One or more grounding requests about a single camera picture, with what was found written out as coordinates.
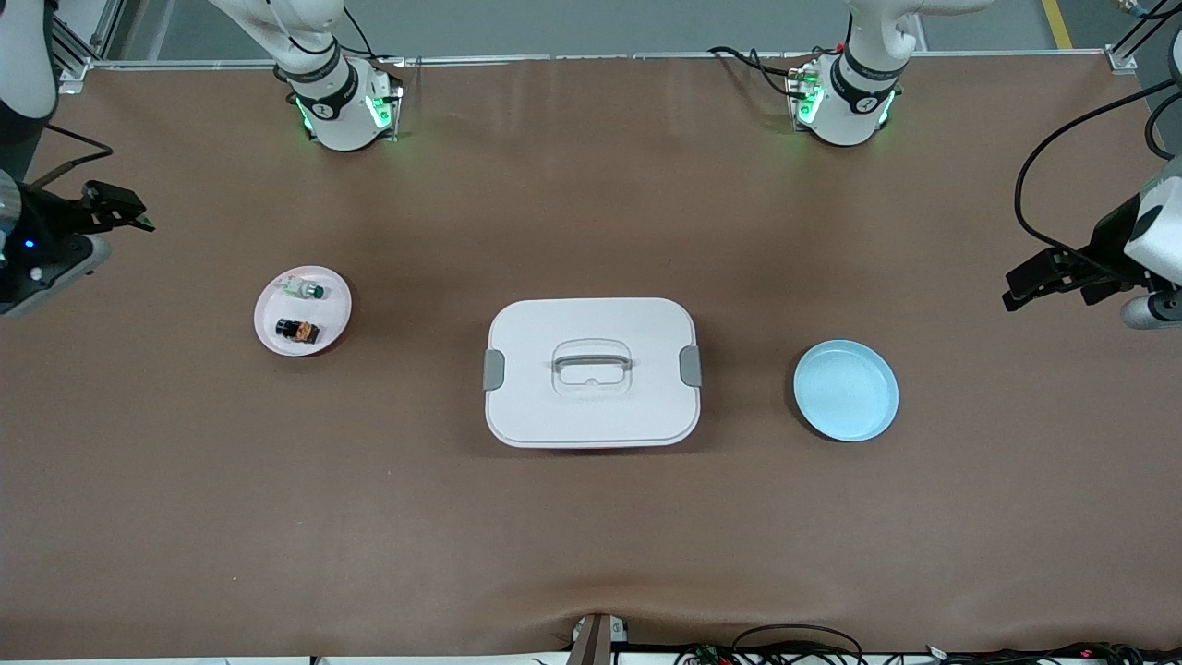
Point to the blue round plate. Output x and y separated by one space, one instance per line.
845 392

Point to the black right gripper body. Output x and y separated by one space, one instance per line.
53 224

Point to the small circuit board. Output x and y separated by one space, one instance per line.
709 656

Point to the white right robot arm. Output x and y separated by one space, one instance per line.
332 111

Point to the white lidded container box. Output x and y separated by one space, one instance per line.
591 406

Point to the metal table edge bracket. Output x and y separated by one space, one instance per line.
596 642

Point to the orange black switch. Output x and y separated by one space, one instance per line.
297 331

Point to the aluminium frame post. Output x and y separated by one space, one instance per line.
1122 60
74 66

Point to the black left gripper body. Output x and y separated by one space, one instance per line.
1111 242

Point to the pink round plate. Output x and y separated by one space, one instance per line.
328 309

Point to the clear acrylic edge strip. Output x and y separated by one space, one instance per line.
554 58

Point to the green clear switch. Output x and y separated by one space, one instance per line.
303 289

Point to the brown table mat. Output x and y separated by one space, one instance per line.
591 536

